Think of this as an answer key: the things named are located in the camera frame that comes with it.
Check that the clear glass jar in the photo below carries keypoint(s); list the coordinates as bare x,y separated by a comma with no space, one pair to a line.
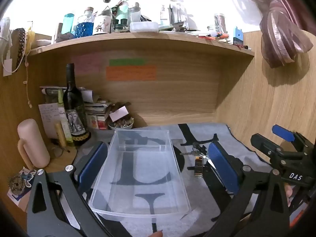
219,22

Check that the beige cylindrical holder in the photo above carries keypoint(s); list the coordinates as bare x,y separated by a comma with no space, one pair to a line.
33,143

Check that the white flat box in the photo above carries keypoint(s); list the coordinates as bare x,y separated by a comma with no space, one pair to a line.
144,27

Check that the glass bottle with blue net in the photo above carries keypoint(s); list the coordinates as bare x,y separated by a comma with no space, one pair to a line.
85,26

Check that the pink curtain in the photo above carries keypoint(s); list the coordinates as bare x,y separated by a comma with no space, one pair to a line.
276,24

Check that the grey mat with black letters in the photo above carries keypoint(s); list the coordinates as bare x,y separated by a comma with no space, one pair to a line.
197,190

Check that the bowl of coloured stones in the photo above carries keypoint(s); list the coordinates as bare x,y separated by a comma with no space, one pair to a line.
121,124

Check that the eyeglasses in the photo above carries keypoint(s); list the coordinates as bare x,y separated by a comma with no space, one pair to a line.
58,151

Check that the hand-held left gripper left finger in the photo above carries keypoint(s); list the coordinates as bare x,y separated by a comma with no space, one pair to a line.
91,162

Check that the white card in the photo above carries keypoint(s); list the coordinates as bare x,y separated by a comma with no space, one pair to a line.
119,113

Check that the pink sticky note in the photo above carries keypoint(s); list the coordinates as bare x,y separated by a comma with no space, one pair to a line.
86,64

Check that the clear plastic storage bin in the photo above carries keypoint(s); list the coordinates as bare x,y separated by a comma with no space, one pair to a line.
140,172

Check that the green sticky note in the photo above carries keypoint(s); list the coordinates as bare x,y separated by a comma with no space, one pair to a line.
127,61

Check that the stack of books and papers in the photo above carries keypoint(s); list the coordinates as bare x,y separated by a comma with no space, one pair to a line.
98,113

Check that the green spray tube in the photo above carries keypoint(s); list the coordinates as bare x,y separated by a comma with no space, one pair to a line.
61,113

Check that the white hanging tag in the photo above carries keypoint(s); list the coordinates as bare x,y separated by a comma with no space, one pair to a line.
7,67

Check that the orange cloth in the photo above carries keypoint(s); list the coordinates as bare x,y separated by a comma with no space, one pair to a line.
300,216

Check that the dark wine bottle elephant label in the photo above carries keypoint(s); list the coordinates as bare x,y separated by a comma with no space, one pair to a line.
74,113

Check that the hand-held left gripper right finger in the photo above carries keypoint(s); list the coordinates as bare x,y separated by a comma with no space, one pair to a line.
222,167

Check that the yellow lip balm tube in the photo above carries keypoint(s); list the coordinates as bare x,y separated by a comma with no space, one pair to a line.
60,134

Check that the rolled newspaper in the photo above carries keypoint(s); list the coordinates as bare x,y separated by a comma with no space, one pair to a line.
53,91

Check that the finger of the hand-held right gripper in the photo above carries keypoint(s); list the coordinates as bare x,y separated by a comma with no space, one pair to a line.
282,132
264,145

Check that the clear plastic package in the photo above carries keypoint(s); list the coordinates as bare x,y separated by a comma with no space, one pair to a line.
178,13

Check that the person's right hand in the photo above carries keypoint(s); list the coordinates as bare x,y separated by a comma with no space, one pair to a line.
288,195

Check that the blue box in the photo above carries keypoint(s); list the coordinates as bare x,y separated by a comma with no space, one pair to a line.
238,35

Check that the white label bottle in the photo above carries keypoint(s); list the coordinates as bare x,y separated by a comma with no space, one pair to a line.
102,23

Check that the small brown bottle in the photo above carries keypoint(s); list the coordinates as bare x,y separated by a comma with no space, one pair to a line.
198,167

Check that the cartoon sticker on card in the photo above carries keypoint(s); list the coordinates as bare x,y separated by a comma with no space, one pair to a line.
19,185

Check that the bunch of keys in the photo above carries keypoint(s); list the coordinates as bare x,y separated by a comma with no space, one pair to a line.
196,149

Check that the pale green bottle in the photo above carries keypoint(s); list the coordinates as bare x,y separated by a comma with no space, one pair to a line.
123,9

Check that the handwritten white note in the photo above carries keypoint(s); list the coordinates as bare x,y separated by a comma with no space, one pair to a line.
49,119

